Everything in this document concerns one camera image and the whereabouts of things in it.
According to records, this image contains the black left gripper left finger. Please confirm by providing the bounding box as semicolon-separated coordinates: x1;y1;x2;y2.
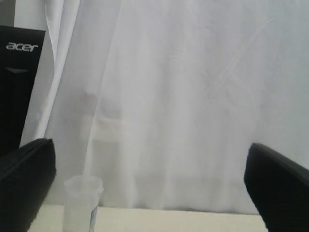
0;138;56;232

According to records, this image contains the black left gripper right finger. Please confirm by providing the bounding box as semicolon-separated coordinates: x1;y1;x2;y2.
244;143;309;232

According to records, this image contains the clear plastic container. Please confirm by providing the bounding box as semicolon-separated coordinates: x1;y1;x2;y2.
62;175;104;232

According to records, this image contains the black acer computer monitor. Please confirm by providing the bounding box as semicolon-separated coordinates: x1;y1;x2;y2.
0;26;45;155

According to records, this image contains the white curtain backdrop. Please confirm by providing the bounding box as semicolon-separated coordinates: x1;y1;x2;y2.
14;0;309;214

